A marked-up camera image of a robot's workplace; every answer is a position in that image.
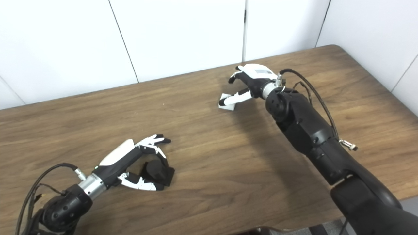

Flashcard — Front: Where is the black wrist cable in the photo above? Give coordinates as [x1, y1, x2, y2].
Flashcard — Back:
[15, 163, 87, 235]
[276, 69, 359, 151]

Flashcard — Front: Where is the thin right arm wire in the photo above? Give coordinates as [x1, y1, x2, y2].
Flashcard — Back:
[291, 81, 312, 105]

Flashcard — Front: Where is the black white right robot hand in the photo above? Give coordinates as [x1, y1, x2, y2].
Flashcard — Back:
[219, 64, 278, 106]

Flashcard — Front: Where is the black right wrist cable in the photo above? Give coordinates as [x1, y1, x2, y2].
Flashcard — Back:
[276, 69, 359, 151]

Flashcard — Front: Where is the black peg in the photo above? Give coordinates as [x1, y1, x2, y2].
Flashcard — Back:
[141, 161, 175, 187]

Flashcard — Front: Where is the thin left arm wire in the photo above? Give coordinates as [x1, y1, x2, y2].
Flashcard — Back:
[31, 183, 67, 209]

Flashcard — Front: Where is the thin arm wire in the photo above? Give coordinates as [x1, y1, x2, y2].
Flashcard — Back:
[291, 81, 312, 105]
[31, 183, 67, 209]

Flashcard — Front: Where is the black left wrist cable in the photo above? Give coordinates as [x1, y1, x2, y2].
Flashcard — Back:
[15, 163, 87, 235]

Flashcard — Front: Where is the white square piece with hole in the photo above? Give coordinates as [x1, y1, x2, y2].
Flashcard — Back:
[218, 93, 244, 111]

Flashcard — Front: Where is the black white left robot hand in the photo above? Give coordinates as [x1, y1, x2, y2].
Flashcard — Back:
[92, 134, 171, 191]

